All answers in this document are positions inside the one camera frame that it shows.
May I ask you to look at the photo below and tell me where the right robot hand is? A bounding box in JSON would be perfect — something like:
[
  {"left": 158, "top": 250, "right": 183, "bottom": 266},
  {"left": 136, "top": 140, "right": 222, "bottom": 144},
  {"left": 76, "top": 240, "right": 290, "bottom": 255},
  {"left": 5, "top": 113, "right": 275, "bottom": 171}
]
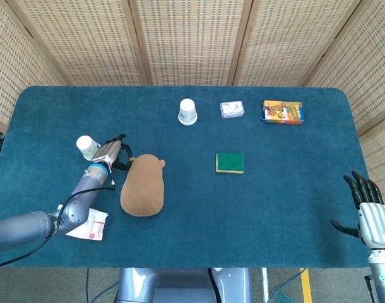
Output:
[{"left": 330, "top": 170, "right": 385, "bottom": 251}]

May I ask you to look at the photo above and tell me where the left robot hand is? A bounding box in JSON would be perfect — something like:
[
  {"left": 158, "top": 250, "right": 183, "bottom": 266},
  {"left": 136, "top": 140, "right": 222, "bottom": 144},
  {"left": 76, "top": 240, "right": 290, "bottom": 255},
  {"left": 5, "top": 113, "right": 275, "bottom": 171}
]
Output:
[{"left": 90, "top": 133, "right": 137, "bottom": 172}]

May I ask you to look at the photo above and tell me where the brown plush toy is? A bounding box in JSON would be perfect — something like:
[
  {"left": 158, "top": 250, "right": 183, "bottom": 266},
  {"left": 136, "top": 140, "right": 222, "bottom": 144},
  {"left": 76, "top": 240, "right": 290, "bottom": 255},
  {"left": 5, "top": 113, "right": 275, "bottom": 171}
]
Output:
[{"left": 120, "top": 153, "right": 167, "bottom": 217}]

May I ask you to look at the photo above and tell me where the white paper cup green print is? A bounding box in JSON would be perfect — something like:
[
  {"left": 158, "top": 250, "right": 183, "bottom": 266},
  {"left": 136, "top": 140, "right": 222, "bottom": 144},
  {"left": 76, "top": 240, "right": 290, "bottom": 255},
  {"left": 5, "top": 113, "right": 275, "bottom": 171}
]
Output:
[{"left": 76, "top": 135, "right": 102, "bottom": 161}]

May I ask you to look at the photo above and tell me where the white tissue pack red print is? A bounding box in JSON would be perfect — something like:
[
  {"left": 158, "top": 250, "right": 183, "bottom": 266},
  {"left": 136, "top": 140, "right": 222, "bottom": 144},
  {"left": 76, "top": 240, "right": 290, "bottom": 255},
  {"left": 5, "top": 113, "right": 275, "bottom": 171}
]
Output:
[{"left": 65, "top": 208, "right": 110, "bottom": 242}]

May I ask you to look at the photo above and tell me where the white paper cup blue print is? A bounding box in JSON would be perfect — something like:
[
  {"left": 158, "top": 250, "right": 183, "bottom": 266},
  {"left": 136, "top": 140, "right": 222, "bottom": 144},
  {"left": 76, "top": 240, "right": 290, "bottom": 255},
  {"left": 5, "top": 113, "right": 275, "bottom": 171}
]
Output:
[{"left": 177, "top": 98, "right": 199, "bottom": 126}]

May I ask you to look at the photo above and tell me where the blue table cloth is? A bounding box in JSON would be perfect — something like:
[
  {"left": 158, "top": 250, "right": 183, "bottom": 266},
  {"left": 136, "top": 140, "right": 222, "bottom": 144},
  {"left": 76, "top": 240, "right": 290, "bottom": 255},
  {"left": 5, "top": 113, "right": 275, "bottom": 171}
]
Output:
[{"left": 0, "top": 85, "right": 372, "bottom": 270}]

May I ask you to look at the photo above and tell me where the green yellow sponge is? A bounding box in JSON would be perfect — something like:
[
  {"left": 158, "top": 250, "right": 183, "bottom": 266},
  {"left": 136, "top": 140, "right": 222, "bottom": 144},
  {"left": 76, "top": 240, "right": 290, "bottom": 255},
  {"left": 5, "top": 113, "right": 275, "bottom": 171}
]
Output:
[{"left": 215, "top": 153, "right": 245, "bottom": 175}]

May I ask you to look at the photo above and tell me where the small clear plastic packet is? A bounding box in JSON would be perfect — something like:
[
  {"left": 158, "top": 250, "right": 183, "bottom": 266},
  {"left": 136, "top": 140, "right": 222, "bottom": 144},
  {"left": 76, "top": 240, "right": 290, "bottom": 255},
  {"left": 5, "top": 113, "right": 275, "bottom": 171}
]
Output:
[{"left": 219, "top": 100, "right": 246, "bottom": 120}]

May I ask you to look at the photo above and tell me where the woven bamboo folding screen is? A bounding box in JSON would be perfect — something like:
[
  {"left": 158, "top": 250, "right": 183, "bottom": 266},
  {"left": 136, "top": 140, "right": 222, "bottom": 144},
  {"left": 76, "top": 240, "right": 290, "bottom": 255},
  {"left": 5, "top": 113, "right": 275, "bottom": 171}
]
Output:
[{"left": 0, "top": 0, "right": 385, "bottom": 203}]

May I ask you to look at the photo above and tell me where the orange blue printed box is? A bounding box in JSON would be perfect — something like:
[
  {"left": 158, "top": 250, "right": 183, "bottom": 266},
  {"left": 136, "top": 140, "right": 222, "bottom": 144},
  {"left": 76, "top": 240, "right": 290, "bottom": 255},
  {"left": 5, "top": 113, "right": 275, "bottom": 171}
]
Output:
[{"left": 259, "top": 100, "right": 305, "bottom": 126}]

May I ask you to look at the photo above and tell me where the grey robot torso base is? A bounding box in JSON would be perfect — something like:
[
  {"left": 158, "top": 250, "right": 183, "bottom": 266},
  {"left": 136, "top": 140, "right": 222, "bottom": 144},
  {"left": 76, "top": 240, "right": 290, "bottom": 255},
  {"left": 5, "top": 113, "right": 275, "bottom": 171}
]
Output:
[{"left": 115, "top": 267, "right": 253, "bottom": 303}]

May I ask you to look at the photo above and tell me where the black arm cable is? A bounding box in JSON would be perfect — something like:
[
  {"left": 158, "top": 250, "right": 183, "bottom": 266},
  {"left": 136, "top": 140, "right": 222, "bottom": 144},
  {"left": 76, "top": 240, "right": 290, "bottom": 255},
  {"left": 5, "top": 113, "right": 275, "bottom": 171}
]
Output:
[{"left": 0, "top": 169, "right": 115, "bottom": 272}]

